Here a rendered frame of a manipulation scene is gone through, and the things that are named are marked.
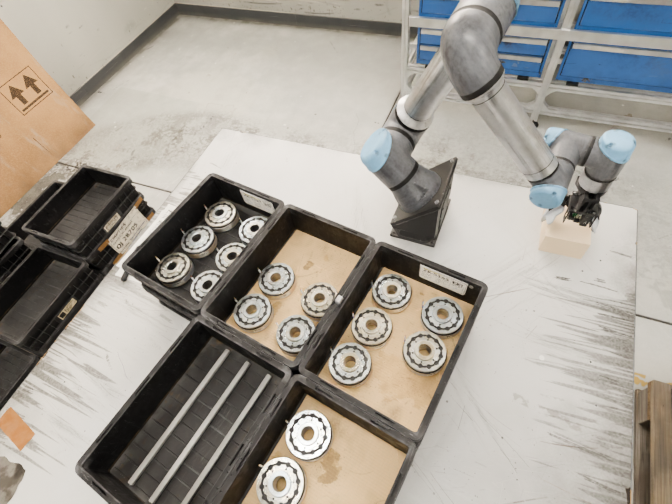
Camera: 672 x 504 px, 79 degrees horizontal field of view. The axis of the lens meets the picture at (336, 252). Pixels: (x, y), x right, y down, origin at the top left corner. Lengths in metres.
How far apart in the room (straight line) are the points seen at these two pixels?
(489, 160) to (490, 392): 1.74
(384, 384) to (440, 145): 1.94
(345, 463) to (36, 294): 1.65
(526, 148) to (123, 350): 1.24
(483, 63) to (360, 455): 0.84
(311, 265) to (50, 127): 2.71
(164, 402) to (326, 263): 0.55
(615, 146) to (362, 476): 0.93
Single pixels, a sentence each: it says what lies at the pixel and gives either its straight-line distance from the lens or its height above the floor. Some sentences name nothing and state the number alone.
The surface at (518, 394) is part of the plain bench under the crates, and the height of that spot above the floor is 0.70.
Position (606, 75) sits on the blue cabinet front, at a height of 0.38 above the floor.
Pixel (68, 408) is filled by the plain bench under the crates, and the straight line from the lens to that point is 1.45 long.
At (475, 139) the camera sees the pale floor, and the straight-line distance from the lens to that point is 2.78.
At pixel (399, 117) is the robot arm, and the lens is 1.24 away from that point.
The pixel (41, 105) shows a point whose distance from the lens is 3.58.
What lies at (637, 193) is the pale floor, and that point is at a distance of 2.73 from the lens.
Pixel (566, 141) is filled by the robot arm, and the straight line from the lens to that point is 1.16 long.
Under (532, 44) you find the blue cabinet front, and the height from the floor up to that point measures 0.51.
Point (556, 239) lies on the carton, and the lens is 1.36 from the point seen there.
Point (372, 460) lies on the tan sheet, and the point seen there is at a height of 0.83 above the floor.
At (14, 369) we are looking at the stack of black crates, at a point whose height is 0.27.
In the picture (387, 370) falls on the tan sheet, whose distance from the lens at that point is 1.03.
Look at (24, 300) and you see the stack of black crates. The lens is 2.25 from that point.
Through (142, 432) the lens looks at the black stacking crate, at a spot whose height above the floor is 0.83.
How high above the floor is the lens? 1.81
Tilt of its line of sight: 56 degrees down
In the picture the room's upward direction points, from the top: 12 degrees counter-clockwise
